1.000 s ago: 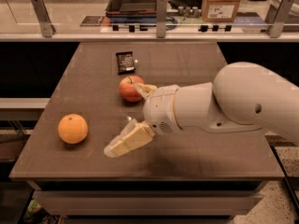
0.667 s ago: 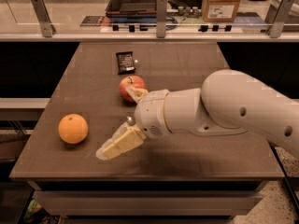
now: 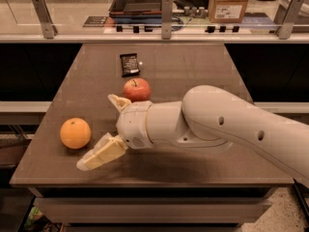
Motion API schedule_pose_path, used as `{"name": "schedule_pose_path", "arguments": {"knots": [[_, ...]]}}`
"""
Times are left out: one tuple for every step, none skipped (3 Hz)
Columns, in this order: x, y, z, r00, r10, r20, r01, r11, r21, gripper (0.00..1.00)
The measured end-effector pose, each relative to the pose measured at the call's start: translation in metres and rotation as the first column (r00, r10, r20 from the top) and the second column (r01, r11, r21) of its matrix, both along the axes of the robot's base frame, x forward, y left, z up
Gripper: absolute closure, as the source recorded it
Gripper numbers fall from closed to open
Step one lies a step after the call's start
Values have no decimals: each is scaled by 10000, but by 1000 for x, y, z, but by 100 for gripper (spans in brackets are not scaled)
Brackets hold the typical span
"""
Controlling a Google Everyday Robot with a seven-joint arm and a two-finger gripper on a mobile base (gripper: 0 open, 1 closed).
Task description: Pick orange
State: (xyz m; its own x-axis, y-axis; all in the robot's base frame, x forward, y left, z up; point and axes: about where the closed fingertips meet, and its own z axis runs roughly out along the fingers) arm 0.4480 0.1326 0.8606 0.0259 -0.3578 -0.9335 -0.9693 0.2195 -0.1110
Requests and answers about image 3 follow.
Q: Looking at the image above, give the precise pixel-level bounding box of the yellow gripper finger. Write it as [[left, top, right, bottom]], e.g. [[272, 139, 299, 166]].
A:
[[76, 132, 128, 171], [107, 94, 131, 113]]

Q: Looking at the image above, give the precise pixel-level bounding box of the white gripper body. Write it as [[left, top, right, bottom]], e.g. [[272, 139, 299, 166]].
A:
[[116, 101, 154, 149]]

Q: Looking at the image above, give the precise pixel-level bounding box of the orange fruit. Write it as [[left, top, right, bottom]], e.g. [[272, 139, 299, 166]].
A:
[[60, 118, 91, 149]]

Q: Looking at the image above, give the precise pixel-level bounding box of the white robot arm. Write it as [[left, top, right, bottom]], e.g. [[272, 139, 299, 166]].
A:
[[76, 85, 309, 186]]

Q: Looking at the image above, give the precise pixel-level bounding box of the red apple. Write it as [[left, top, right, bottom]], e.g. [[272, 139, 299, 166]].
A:
[[123, 78, 151, 102]]

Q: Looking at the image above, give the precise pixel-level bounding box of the black snack packet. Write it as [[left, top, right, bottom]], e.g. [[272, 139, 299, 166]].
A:
[[120, 53, 140, 76]]

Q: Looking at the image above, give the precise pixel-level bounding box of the brown table with drawers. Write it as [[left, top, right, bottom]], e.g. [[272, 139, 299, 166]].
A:
[[11, 43, 293, 225]]

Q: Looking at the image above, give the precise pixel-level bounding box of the open dark tray box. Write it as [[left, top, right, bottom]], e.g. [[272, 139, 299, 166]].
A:
[[109, 0, 161, 17]]

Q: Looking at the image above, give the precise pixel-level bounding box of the glass barrier panel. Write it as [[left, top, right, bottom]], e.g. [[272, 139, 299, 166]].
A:
[[0, 0, 309, 43]]

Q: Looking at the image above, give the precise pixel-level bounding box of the cardboard box with label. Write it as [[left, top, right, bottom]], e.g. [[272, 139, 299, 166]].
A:
[[208, 0, 248, 23]]

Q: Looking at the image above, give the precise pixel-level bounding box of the left metal glass bracket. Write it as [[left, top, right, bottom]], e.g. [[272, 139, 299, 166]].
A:
[[31, 0, 58, 39]]

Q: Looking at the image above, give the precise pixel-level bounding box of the metal glass bracket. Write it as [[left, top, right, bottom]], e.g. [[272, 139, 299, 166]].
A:
[[274, 0, 308, 40], [161, 0, 173, 40], [31, 0, 58, 39]]

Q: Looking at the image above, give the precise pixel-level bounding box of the middle metal glass bracket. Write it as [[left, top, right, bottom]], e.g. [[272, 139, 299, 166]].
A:
[[161, 0, 173, 40]]

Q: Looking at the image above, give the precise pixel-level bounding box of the right metal glass bracket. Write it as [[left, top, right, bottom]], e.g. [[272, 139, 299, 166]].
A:
[[274, 0, 308, 40]]

